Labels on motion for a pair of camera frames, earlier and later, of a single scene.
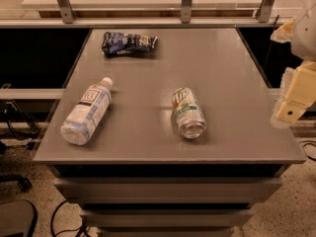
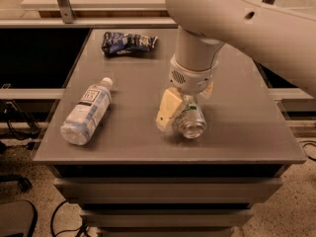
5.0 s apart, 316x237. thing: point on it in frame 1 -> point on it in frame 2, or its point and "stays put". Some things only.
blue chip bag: x=116 y=43 stays put
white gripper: x=305 y=37 -> x=193 y=78
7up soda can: x=190 y=115 stays put
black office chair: x=18 y=217 stays put
